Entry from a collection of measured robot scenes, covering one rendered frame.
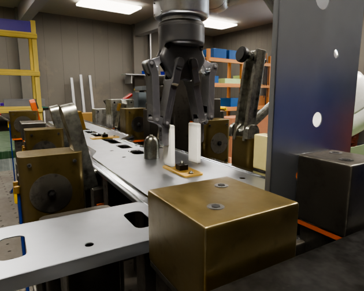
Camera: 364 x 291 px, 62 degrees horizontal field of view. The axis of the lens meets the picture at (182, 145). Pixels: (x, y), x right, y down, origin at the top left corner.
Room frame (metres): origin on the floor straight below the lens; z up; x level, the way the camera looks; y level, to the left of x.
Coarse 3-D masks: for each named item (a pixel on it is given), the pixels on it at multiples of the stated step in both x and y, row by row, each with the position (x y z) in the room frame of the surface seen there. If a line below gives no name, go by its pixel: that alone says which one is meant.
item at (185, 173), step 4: (176, 164) 0.51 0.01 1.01; (184, 164) 0.51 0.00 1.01; (164, 168) 0.53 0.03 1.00; (168, 168) 0.52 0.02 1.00; (172, 168) 0.52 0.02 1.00; (176, 168) 0.51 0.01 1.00; (180, 168) 0.50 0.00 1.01; (184, 168) 0.51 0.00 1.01; (188, 168) 0.52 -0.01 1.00; (176, 172) 0.49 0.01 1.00; (180, 172) 0.49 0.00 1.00; (184, 172) 0.49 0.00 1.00; (188, 172) 0.49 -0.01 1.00; (196, 172) 0.49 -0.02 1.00; (200, 172) 0.49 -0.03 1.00; (184, 176) 0.47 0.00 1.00; (188, 176) 0.47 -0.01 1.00; (192, 176) 0.48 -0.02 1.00
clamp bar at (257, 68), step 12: (240, 48) 0.58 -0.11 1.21; (240, 60) 0.58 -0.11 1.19; (252, 60) 0.59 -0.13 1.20; (264, 60) 0.59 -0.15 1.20; (252, 72) 0.58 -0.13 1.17; (240, 84) 0.60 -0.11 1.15; (252, 84) 0.57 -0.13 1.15; (240, 96) 0.60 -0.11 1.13; (252, 96) 0.57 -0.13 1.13; (240, 108) 0.59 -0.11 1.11; (252, 108) 0.57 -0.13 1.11; (240, 120) 0.59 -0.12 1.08; (252, 120) 0.57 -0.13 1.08
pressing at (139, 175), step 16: (96, 128) 1.17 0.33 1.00; (96, 144) 0.79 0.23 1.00; (112, 144) 0.79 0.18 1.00; (128, 144) 0.79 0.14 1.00; (96, 160) 0.60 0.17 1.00; (112, 160) 0.60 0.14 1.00; (128, 160) 0.60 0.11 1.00; (144, 160) 0.60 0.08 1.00; (160, 160) 0.60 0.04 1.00; (176, 160) 0.60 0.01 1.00; (208, 160) 0.60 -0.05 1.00; (112, 176) 0.49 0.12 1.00; (128, 176) 0.48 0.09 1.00; (144, 176) 0.48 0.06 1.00; (160, 176) 0.48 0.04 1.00; (176, 176) 0.48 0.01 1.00; (208, 176) 0.48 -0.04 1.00; (224, 176) 0.48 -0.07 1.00; (240, 176) 0.48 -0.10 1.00; (256, 176) 0.48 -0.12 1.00; (128, 192) 0.41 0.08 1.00; (144, 192) 0.40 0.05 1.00
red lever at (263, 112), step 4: (268, 104) 0.62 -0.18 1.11; (264, 108) 0.61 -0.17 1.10; (268, 108) 0.61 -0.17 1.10; (260, 112) 0.61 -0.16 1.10; (264, 112) 0.60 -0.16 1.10; (268, 112) 0.61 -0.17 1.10; (260, 116) 0.60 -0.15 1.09; (264, 116) 0.60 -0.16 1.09; (256, 120) 0.59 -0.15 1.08; (260, 120) 0.60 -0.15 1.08; (256, 124) 0.59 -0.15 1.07; (240, 128) 0.58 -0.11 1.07; (240, 132) 0.58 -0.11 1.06
